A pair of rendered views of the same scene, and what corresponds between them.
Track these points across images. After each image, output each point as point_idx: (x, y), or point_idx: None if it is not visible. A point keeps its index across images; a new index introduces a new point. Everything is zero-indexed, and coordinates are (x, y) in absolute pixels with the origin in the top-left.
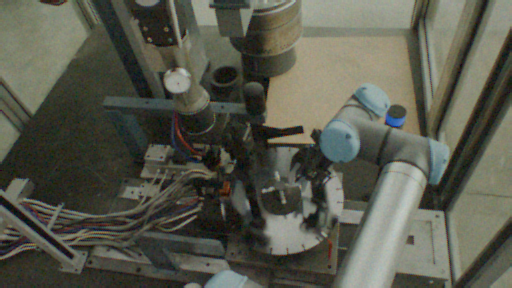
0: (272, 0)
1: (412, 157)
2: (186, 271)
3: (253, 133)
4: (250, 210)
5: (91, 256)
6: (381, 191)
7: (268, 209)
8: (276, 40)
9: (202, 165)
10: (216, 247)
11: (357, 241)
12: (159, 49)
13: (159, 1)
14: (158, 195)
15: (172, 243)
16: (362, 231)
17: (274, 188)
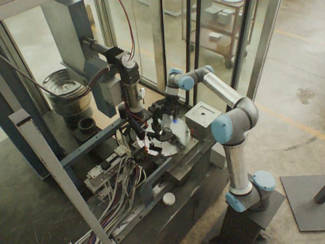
0: (70, 84)
1: (206, 71)
2: (156, 196)
3: (111, 141)
4: (161, 145)
5: (115, 237)
6: (212, 81)
7: (166, 139)
8: (87, 98)
9: (117, 160)
10: (171, 159)
11: (223, 92)
12: (135, 83)
13: (135, 63)
14: (116, 184)
15: (156, 175)
16: (221, 89)
17: (162, 130)
